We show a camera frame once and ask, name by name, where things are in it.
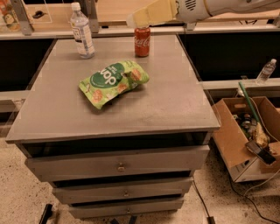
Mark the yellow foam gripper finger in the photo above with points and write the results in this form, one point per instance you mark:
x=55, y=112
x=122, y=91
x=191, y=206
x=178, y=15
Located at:
x=156, y=13

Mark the clear plastic water bottle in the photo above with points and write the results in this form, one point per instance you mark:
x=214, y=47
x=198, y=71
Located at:
x=81, y=32

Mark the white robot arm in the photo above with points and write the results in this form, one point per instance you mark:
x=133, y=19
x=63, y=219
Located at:
x=191, y=11

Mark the small clear bottle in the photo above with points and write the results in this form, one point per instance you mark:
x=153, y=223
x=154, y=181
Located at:
x=266, y=72

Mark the red Coca-Cola can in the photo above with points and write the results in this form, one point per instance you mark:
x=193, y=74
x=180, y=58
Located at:
x=142, y=41

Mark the green snack bag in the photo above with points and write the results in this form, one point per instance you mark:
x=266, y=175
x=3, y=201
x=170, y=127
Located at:
x=113, y=82

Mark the wooden shelf rack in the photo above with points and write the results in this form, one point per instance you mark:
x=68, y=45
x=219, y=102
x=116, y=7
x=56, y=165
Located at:
x=108, y=18

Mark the cardboard box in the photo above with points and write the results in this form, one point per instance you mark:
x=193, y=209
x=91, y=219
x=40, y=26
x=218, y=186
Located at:
x=242, y=164

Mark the grey drawer cabinet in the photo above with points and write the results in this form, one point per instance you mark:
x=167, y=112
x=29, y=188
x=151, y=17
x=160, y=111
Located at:
x=135, y=155

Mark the black phone device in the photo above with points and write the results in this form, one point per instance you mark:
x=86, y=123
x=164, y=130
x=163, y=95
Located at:
x=260, y=152

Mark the green handled brush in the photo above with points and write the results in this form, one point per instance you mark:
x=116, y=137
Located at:
x=259, y=135

